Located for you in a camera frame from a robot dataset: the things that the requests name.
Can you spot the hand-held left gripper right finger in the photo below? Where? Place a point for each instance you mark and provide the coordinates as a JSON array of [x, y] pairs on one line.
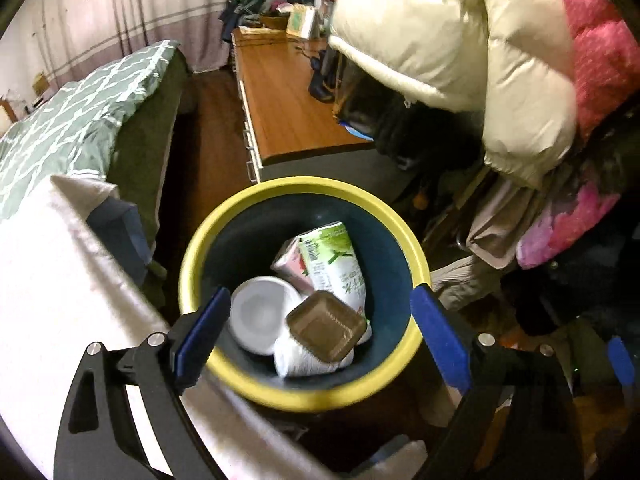
[[440, 340]]

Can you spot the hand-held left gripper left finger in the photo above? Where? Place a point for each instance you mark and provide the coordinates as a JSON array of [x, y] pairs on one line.
[[200, 340]]

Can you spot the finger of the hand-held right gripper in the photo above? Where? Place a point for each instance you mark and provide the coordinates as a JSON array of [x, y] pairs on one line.
[[620, 360]]

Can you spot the pink drink carton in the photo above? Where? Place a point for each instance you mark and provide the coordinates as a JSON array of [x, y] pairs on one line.
[[292, 267]]

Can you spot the green white drink carton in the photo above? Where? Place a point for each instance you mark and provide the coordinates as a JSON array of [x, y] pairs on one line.
[[335, 265]]

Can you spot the yellow rimmed dark blue bin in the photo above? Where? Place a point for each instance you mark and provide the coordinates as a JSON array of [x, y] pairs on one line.
[[300, 187]]

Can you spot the beige garment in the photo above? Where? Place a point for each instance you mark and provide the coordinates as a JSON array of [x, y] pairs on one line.
[[490, 240]]

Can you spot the pink floral garment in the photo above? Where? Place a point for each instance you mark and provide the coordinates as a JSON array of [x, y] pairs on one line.
[[565, 230]]

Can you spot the dotted white tablecloth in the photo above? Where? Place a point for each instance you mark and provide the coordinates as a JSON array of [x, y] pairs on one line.
[[50, 285]]

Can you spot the wooden bed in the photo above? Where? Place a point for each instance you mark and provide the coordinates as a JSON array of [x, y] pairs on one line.
[[145, 160]]

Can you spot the dark floral garment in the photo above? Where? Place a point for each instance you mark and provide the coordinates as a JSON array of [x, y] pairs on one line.
[[615, 160]]

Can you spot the black garment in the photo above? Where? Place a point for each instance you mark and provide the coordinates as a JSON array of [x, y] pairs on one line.
[[410, 125]]

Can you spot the wooden desk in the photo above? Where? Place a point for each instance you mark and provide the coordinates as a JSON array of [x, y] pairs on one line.
[[285, 105]]

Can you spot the green checked duvet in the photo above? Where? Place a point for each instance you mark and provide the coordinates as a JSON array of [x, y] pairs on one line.
[[75, 120]]

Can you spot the small tan box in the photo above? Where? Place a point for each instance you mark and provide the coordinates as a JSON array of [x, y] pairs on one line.
[[39, 84]]

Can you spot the cream puffer jacket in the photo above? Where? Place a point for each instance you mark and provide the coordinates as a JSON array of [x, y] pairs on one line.
[[440, 35]]

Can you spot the red dotted quilted jacket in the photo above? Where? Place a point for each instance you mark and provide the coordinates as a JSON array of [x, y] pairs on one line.
[[605, 45]]

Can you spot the green picture box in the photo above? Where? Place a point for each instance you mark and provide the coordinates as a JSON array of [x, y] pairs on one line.
[[302, 21]]

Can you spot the pink white curtain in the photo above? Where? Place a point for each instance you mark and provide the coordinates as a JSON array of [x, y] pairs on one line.
[[125, 10]]

